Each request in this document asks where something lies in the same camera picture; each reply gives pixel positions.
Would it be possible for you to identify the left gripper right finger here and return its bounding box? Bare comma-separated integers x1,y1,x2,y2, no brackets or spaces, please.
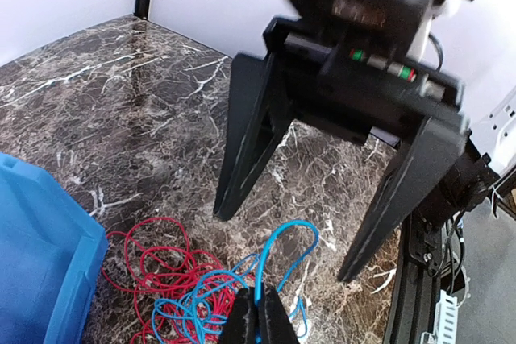
260,287,299,344

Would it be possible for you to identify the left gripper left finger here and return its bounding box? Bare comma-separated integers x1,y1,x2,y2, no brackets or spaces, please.
218,288,258,344

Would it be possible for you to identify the blue cable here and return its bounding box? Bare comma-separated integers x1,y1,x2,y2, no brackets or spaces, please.
151,220,320,344

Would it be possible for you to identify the red cable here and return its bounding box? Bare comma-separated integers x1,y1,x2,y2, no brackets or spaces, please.
100,217,251,344

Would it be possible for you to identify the black front rail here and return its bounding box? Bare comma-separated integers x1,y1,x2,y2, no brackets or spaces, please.
383,214,443,343

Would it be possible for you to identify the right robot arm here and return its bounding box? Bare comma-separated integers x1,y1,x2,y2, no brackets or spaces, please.
214,0,498,282

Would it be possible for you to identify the blue three-compartment plastic bin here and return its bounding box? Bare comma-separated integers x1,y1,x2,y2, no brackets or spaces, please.
1,154,108,343

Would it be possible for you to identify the white slotted cable duct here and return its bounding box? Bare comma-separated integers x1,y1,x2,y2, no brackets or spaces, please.
419,290,459,344

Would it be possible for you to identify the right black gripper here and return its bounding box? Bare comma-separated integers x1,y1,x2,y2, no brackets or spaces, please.
214,0,468,283

